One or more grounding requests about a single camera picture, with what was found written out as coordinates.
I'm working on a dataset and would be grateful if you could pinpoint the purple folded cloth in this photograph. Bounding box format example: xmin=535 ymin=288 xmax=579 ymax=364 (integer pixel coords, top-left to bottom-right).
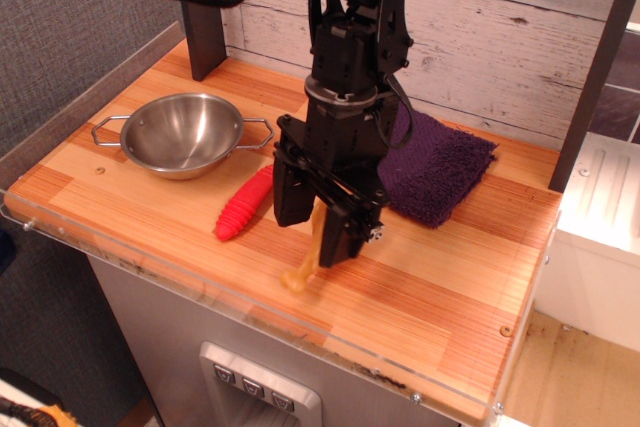
xmin=378 ymin=108 xmax=497 ymax=228

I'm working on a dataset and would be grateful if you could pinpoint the orange and black object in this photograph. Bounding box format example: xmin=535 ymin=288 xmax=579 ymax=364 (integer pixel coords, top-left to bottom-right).
xmin=1 ymin=397 xmax=78 ymax=427

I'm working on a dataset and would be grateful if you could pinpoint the clear acrylic edge guard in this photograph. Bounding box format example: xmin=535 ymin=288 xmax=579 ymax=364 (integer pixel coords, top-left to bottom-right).
xmin=5 ymin=176 xmax=560 ymax=426

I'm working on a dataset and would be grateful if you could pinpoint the steel two-handled bowl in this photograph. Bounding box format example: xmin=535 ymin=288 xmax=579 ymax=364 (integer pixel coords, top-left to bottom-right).
xmin=91 ymin=93 xmax=275 ymax=180

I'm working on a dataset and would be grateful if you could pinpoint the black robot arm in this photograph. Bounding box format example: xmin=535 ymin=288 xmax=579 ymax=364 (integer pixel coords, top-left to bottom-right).
xmin=273 ymin=0 xmax=413 ymax=268

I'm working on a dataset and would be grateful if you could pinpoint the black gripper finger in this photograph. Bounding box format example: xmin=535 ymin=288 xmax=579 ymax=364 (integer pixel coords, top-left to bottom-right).
xmin=273 ymin=144 xmax=316 ymax=227
xmin=319 ymin=206 xmax=384 ymax=268

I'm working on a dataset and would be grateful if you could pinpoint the dark right shelf post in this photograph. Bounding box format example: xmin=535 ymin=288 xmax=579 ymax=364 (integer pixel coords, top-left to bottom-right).
xmin=548 ymin=0 xmax=636 ymax=193

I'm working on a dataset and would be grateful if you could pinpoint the dark left shelf post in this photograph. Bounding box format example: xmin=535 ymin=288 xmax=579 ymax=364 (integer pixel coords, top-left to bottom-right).
xmin=181 ymin=2 xmax=227 ymax=81

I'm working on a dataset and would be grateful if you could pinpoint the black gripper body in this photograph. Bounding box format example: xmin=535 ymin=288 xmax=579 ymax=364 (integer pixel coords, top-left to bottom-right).
xmin=272 ymin=74 xmax=401 ymax=244

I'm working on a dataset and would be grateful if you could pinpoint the red-handled metal spoon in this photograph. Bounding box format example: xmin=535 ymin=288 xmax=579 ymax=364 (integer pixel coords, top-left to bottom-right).
xmin=215 ymin=164 xmax=274 ymax=241

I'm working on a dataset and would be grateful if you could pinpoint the dark shelf post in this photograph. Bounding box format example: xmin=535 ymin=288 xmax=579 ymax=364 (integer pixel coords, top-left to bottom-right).
xmin=181 ymin=2 xmax=227 ymax=81
xmin=548 ymin=0 xmax=636 ymax=193

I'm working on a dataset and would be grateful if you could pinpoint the silver button control panel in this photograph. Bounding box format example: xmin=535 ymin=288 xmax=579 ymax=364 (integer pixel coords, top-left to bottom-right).
xmin=199 ymin=341 xmax=323 ymax=426

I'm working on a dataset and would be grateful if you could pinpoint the tan toy chicken thigh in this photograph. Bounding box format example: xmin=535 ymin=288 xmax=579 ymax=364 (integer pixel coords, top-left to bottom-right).
xmin=281 ymin=201 xmax=327 ymax=293

